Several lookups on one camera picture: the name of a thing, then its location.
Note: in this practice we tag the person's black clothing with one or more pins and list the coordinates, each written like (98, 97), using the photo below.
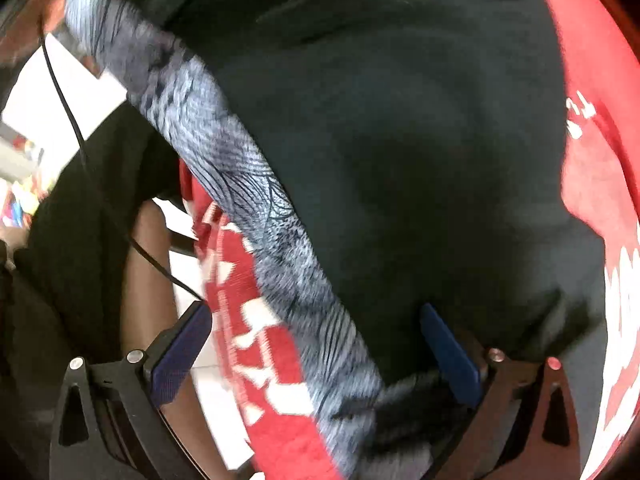
(75, 240)

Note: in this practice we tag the person's leg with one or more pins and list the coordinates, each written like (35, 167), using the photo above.
(145, 285)

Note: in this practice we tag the red printed blanket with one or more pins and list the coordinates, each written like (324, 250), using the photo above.
(595, 185)

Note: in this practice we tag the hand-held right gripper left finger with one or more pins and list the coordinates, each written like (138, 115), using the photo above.
(180, 355)

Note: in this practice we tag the blurred colourful items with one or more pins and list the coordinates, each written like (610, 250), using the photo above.
(20, 205)

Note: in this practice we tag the wooden bed frame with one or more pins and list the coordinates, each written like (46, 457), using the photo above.
(30, 25)

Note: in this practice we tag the black pants with blue patterned stripe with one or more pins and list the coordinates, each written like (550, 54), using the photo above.
(400, 160)

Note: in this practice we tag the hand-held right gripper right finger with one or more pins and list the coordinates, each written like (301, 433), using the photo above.
(450, 360)

